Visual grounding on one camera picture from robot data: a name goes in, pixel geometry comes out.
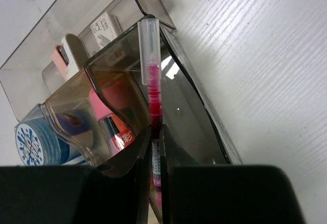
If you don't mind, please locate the white staples box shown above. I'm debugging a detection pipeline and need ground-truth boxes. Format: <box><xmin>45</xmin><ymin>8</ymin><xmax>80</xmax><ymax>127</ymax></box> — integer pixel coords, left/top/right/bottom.
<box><xmin>90</xmin><ymin>11</ymin><xmax>122</xmax><ymax>49</ymax></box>

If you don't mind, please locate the pink glue bottle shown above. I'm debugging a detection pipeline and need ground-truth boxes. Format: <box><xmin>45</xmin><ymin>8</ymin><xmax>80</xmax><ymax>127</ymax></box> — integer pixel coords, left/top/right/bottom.
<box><xmin>88</xmin><ymin>82</ymin><xmax>135</xmax><ymax>156</ymax></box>

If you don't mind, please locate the clear desk organizer box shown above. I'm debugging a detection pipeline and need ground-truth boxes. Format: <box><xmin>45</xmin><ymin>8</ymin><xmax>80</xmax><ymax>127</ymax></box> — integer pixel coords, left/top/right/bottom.
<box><xmin>1</xmin><ymin>0</ymin><xmax>231</xmax><ymax>223</ymax></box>

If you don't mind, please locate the red gel pen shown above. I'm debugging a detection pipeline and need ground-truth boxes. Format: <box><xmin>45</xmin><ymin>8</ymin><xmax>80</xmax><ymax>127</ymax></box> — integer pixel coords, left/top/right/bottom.
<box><xmin>137</xmin><ymin>18</ymin><xmax>162</xmax><ymax>207</ymax></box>

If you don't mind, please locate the blue round tape tin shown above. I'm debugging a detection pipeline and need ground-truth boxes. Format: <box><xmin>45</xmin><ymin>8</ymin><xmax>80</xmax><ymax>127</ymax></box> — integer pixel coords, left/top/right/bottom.
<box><xmin>15</xmin><ymin>104</ymin><xmax>90</xmax><ymax>166</ymax></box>

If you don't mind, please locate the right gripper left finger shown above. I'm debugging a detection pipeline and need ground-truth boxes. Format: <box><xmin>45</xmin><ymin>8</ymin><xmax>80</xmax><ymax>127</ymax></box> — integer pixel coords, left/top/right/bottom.
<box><xmin>1</xmin><ymin>127</ymin><xmax>151</xmax><ymax>223</ymax></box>

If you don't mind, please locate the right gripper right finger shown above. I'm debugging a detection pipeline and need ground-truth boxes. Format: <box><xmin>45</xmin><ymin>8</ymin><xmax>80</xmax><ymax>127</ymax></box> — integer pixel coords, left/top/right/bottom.
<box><xmin>159</xmin><ymin>126</ymin><xmax>305</xmax><ymax>223</ymax></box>

